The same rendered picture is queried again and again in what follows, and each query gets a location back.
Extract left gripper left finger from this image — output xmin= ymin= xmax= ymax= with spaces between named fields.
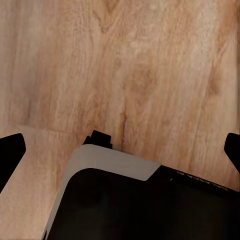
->
xmin=0 ymin=133 xmax=26 ymax=193

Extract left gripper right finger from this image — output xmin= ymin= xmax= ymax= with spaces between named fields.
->
xmin=224 ymin=133 xmax=240 ymax=173

